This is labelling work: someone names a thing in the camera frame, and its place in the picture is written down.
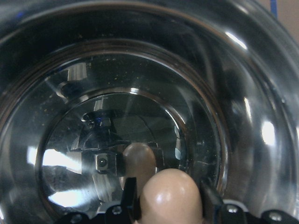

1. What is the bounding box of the pale green electric pot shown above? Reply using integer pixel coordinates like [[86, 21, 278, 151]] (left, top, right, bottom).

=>
[[0, 0, 299, 224]]

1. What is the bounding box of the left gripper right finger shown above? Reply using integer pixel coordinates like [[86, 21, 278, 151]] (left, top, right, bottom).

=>
[[199, 179, 223, 222]]

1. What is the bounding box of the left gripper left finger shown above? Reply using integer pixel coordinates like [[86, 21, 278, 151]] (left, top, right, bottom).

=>
[[121, 177, 141, 222]]

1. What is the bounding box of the brown egg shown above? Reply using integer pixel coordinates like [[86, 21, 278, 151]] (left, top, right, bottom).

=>
[[139, 168, 203, 224]]

